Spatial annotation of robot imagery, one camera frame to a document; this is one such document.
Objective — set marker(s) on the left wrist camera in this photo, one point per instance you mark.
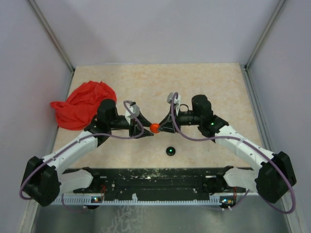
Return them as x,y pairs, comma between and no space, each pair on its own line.
132,111

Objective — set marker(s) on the red cloth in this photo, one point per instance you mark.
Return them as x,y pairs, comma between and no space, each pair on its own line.
81,106

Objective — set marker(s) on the right aluminium frame post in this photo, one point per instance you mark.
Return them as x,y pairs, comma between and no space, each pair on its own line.
265,34

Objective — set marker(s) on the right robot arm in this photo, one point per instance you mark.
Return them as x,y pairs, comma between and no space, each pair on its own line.
271,174

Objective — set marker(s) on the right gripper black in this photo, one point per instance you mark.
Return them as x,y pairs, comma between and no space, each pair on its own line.
167,124

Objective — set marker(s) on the left aluminium frame post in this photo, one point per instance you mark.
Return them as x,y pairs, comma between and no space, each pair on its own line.
51,34

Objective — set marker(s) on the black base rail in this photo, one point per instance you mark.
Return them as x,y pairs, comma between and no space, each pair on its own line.
157,184

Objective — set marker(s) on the aluminium frame post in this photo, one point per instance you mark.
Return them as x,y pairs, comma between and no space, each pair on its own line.
51,34
265,34

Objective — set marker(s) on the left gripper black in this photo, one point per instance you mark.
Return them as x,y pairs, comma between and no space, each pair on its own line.
135,128

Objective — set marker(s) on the white cable duct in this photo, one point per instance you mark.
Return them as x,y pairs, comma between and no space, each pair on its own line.
89,200

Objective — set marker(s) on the orange earbud charging case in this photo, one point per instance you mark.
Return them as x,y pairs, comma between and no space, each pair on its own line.
154,127

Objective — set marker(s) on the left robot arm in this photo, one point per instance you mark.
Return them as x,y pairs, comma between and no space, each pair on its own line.
45,178

